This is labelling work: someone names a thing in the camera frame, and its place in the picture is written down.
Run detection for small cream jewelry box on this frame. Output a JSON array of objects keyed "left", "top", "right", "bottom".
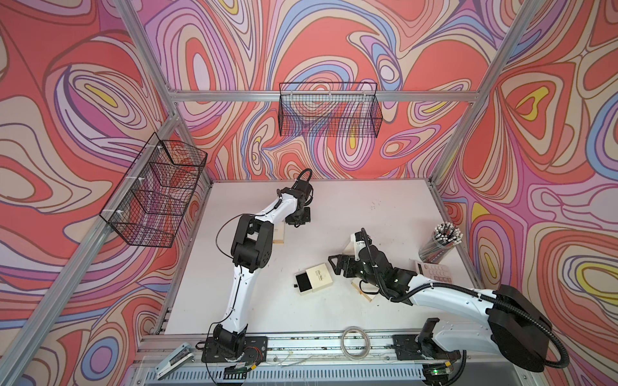
[{"left": 295, "top": 263, "right": 333, "bottom": 294}]

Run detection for cream drawer jewelry box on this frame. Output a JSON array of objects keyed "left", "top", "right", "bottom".
[{"left": 273, "top": 222, "right": 286, "bottom": 244}]

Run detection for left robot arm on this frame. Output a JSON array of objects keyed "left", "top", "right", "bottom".
[{"left": 212, "top": 168, "right": 314, "bottom": 356}]

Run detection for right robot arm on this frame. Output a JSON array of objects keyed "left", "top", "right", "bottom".
[{"left": 328, "top": 230, "right": 571, "bottom": 372}]

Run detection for cream jewelry box middle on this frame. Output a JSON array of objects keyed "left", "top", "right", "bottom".
[{"left": 344, "top": 233, "right": 359, "bottom": 257}]

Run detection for cream jewelry box front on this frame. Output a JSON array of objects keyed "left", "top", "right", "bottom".
[{"left": 352, "top": 278, "right": 378, "bottom": 302}]

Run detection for cup of pencils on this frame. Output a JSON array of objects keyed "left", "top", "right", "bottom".
[{"left": 418, "top": 222, "right": 463, "bottom": 264}]

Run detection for black wire basket back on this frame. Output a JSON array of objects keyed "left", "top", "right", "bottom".
[{"left": 278, "top": 80, "right": 383, "bottom": 138}]

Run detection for black wire basket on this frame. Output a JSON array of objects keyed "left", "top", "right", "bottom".
[
  {"left": 278, "top": 80, "right": 383, "bottom": 138},
  {"left": 99, "top": 133, "right": 208, "bottom": 248}
]

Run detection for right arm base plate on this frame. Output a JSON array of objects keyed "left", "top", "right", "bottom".
[{"left": 392, "top": 335, "right": 461, "bottom": 362}]

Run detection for coiled clear cable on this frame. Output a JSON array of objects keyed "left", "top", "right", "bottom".
[{"left": 340, "top": 326, "right": 372, "bottom": 361}]

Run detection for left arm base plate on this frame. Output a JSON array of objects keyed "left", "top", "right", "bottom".
[{"left": 201, "top": 335, "right": 268, "bottom": 363}]

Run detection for black wire basket left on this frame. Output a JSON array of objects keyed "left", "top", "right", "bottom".
[{"left": 99, "top": 133, "right": 208, "bottom": 248}]

